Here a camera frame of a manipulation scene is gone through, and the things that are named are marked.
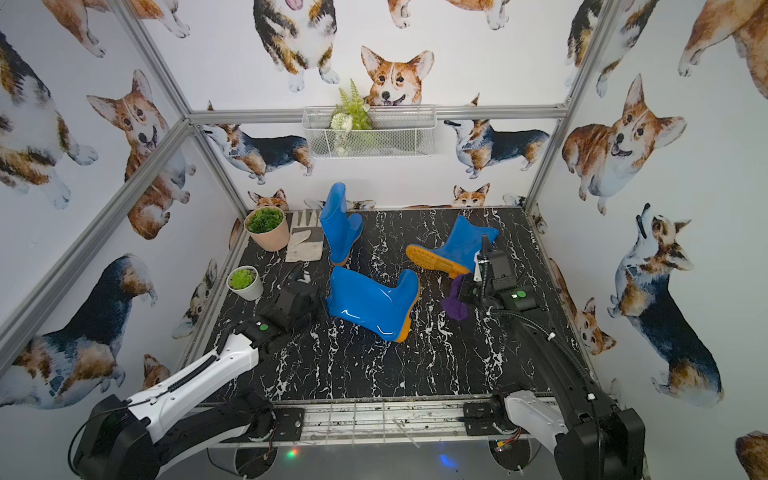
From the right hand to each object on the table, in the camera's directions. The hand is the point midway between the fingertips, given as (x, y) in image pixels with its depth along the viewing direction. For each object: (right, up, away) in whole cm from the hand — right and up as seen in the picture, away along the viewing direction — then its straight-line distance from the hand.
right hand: (457, 284), depth 80 cm
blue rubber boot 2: (-20, -9, +10) cm, 25 cm away
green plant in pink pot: (-62, +18, +23) cm, 69 cm away
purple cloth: (-2, -5, -2) cm, 6 cm away
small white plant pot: (-60, -4, +12) cm, 61 cm away
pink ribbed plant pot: (-59, +11, +23) cm, 65 cm away
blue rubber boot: (-34, +14, +16) cm, 40 cm away
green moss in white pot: (-63, 0, +10) cm, 64 cm away
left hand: (-34, -4, +4) cm, 34 cm away
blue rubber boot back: (+5, +5, +30) cm, 31 cm away
